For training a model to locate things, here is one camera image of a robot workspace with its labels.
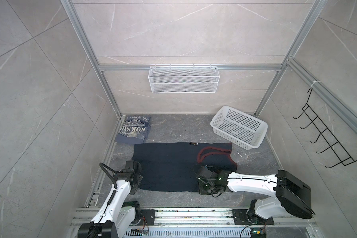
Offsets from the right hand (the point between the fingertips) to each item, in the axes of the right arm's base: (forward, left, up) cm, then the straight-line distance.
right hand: (198, 190), depth 82 cm
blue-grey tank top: (+43, +44, +3) cm, 61 cm away
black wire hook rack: (+3, -58, +31) cm, 66 cm away
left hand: (+7, +36, +2) cm, 37 cm away
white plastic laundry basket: (+45, -36, 0) cm, 57 cm away
